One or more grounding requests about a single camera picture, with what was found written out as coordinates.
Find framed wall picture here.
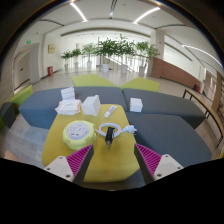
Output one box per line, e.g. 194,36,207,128
47,43,56,55

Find round yellow power strip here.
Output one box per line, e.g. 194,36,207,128
62,120,98,151

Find wooden shelf unit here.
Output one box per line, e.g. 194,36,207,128
211,69,224,116

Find white tube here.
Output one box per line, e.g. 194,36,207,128
103,104,118,119

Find black charger block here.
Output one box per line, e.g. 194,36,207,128
104,126,116,148

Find white power cable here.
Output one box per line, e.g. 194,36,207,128
94,122,138,139

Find wooden bench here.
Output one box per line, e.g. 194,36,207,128
182,87,224,148

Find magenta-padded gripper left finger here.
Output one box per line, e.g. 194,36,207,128
43,143,95,186

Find long grey sofa seat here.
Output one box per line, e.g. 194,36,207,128
18,85,129,130

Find green bench seat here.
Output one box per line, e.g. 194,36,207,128
0,84,34,131

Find small white cube box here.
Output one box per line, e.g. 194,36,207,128
129,97,144,113

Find ceiling strip lights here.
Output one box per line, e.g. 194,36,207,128
69,1,223,68

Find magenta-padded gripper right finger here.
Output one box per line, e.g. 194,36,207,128
133,142,185,185

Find white wipes packet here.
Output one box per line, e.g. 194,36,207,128
54,98,83,116

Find potted plants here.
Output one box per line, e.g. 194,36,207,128
60,33,160,78

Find dark grey seat block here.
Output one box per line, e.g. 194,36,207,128
0,101,17,129

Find green sofa seat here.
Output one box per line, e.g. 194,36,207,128
71,73,119,88
119,76,161,93

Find white tissue box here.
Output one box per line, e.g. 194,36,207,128
81,94,102,117

